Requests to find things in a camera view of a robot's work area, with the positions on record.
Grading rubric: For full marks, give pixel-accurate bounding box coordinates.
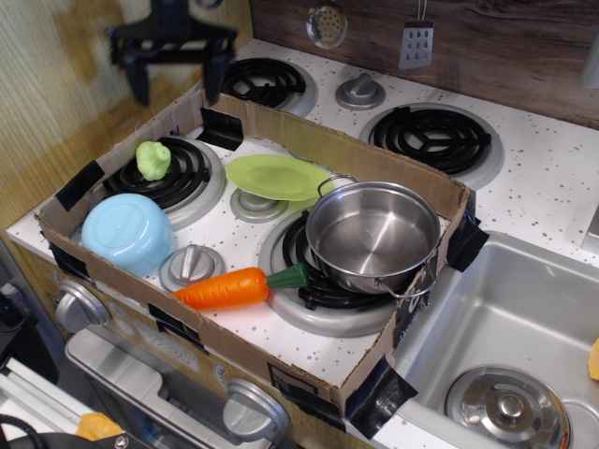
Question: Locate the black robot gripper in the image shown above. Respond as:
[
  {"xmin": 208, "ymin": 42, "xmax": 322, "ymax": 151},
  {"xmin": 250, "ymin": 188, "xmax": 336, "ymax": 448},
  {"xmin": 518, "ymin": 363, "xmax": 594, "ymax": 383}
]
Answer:
[{"xmin": 108, "ymin": 1, "xmax": 238, "ymax": 106}]

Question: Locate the green toy broccoli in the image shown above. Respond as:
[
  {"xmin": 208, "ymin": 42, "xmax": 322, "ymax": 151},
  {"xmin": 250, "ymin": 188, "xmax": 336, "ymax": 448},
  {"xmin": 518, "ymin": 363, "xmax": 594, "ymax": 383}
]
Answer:
[{"xmin": 136, "ymin": 141, "xmax": 171, "ymax": 181}]

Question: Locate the stainless steel pan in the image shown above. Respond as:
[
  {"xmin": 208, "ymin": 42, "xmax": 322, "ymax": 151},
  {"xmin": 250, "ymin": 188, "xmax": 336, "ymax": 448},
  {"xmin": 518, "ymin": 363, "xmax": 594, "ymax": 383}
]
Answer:
[{"xmin": 305, "ymin": 176, "xmax": 441, "ymax": 299}]

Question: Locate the cardboard fence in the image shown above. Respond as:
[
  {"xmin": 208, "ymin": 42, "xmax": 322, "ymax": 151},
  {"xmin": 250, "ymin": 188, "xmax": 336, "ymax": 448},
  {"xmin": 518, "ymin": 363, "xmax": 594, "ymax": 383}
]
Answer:
[{"xmin": 34, "ymin": 87, "xmax": 490, "ymax": 441}]

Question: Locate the back left stove burner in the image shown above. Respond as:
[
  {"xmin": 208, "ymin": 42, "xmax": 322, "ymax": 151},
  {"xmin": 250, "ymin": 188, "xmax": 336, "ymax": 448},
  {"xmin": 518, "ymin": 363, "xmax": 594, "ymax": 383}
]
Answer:
[{"xmin": 222, "ymin": 57, "xmax": 318, "ymax": 118}]

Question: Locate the stove burner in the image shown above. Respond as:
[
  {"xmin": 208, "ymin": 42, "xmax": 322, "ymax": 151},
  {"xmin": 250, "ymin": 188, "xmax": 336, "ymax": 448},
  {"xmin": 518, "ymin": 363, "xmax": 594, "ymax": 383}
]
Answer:
[
  {"xmin": 359, "ymin": 103, "xmax": 504, "ymax": 191},
  {"xmin": 258, "ymin": 210, "xmax": 396, "ymax": 338},
  {"xmin": 222, "ymin": 57, "xmax": 318, "ymax": 118},
  {"xmin": 92, "ymin": 136, "xmax": 226, "ymax": 230}
]

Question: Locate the front left stove burner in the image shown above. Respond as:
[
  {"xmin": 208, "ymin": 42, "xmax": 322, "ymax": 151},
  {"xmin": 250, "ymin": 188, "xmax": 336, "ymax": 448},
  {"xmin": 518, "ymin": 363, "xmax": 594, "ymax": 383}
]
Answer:
[{"xmin": 92, "ymin": 136, "xmax": 226, "ymax": 230}]

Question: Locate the green plastic plate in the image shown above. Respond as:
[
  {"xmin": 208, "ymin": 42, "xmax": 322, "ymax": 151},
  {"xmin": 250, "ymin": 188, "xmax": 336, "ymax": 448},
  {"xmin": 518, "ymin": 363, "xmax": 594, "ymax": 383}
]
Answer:
[{"xmin": 225, "ymin": 154, "xmax": 330, "ymax": 201}]

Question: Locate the silver stove knob middle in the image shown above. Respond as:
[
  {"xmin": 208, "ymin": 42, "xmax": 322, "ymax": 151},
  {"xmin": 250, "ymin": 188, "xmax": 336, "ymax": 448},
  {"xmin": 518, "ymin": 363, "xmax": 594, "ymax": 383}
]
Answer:
[{"xmin": 230, "ymin": 189, "xmax": 289, "ymax": 224}]

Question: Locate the silver stove knob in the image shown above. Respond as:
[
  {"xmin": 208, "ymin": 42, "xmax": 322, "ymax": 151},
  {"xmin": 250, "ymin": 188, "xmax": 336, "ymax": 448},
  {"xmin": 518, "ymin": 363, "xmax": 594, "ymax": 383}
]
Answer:
[
  {"xmin": 335, "ymin": 73, "xmax": 386, "ymax": 110},
  {"xmin": 230, "ymin": 189, "xmax": 289, "ymax": 224},
  {"xmin": 159, "ymin": 244, "xmax": 225, "ymax": 292}
]

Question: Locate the hanging metal strainer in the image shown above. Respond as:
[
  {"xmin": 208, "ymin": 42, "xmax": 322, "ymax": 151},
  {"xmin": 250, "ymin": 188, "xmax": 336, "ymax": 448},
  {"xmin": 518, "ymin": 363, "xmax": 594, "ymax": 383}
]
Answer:
[{"xmin": 305, "ymin": 1, "xmax": 348, "ymax": 50}]

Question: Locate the light blue plastic bowl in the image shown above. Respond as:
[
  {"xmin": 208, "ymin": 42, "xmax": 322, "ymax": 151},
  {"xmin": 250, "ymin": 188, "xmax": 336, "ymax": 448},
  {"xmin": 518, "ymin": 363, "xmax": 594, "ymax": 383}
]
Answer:
[{"xmin": 81, "ymin": 194, "xmax": 173, "ymax": 277}]

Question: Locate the silver stove knob back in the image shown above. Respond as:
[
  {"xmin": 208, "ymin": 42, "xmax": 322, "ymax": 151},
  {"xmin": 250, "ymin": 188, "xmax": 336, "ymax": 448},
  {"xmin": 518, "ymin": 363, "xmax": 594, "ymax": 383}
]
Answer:
[{"xmin": 335, "ymin": 73, "xmax": 386, "ymax": 110}]

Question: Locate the silver stove knob front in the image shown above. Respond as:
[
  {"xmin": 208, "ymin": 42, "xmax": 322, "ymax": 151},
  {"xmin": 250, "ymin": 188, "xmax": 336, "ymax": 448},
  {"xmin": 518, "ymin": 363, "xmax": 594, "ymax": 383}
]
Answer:
[{"xmin": 159, "ymin": 244, "xmax": 225, "ymax": 292}]

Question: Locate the orange toy carrot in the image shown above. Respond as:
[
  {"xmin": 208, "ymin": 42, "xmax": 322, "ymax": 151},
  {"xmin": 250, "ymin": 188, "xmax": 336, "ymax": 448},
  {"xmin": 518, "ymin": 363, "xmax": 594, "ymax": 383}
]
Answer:
[{"xmin": 172, "ymin": 263, "xmax": 309, "ymax": 311}]

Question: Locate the hanging metal spatula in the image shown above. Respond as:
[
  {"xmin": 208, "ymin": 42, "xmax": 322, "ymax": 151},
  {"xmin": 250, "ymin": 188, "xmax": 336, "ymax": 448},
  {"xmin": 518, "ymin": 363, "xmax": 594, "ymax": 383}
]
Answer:
[{"xmin": 399, "ymin": 1, "xmax": 434, "ymax": 70}]

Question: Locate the silver oven knob left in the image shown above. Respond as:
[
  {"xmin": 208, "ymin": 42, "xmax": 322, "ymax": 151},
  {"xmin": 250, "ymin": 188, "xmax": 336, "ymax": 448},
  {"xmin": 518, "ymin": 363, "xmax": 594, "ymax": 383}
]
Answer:
[{"xmin": 55, "ymin": 279, "xmax": 111, "ymax": 333}]

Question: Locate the silver oven knob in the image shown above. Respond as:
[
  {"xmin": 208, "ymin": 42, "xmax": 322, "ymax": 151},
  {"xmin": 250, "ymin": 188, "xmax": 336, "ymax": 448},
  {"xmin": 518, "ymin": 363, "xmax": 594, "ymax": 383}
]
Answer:
[
  {"xmin": 55, "ymin": 279, "xmax": 111, "ymax": 333},
  {"xmin": 223, "ymin": 378, "xmax": 290, "ymax": 442}
]

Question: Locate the front right stove burner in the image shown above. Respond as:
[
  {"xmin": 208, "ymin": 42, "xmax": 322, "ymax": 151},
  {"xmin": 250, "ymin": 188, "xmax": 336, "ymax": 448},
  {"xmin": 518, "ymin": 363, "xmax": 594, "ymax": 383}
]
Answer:
[{"xmin": 258, "ymin": 210, "xmax": 396, "ymax": 338}]

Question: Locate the back right stove burner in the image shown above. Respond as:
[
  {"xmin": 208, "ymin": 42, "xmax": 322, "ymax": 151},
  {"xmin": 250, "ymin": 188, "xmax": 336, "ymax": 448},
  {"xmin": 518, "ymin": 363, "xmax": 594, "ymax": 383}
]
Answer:
[{"xmin": 359, "ymin": 103, "xmax": 504, "ymax": 191}]

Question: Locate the silver oven knob right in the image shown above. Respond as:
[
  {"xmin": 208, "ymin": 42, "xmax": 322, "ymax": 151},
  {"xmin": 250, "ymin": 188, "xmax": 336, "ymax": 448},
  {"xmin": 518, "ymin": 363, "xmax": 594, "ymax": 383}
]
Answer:
[{"xmin": 223, "ymin": 378, "xmax": 290, "ymax": 442}]

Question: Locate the orange object bottom left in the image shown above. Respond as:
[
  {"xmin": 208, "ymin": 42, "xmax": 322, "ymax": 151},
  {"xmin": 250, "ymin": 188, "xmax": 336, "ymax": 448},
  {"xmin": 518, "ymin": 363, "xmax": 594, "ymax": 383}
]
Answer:
[{"xmin": 75, "ymin": 412, "xmax": 123, "ymax": 442}]

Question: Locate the silver toy sink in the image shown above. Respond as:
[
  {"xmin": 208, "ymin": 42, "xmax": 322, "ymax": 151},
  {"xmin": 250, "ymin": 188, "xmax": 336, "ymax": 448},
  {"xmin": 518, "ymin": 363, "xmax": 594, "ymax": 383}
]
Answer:
[{"xmin": 387, "ymin": 233, "xmax": 598, "ymax": 448}]

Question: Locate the stainless steel pot lid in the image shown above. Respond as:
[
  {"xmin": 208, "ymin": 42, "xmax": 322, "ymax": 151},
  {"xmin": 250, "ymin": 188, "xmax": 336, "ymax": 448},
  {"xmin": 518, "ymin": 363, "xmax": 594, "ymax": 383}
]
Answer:
[{"xmin": 444, "ymin": 365, "xmax": 572, "ymax": 448}]

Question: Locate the orange object in sink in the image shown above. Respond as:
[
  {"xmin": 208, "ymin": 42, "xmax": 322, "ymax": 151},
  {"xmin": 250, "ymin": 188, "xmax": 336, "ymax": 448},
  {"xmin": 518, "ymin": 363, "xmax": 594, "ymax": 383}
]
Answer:
[{"xmin": 588, "ymin": 340, "xmax": 599, "ymax": 381}]

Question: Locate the silver oven door handle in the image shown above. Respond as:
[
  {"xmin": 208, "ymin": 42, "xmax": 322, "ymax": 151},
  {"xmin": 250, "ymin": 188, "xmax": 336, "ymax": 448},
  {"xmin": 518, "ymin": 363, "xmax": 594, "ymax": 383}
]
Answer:
[{"xmin": 66, "ymin": 330, "xmax": 240, "ymax": 448}]

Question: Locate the black cable bottom left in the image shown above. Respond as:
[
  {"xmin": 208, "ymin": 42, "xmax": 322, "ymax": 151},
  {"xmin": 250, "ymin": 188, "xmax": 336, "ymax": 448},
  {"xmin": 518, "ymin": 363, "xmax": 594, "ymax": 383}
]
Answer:
[{"xmin": 0, "ymin": 413, "xmax": 46, "ymax": 449}]

